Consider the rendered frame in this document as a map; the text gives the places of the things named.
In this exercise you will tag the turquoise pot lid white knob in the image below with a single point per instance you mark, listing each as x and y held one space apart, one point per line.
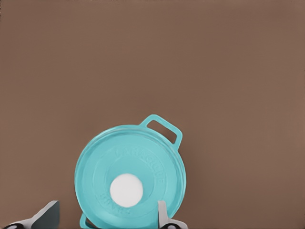
129 176

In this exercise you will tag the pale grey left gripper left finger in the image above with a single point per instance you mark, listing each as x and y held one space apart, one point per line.
45 215

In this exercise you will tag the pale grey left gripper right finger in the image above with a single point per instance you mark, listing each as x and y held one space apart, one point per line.
163 215

